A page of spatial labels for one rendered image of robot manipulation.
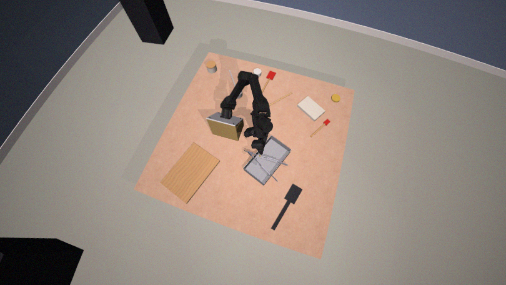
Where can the yellow round disc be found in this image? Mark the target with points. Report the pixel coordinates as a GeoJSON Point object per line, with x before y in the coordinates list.
{"type": "Point", "coordinates": [335, 98]}

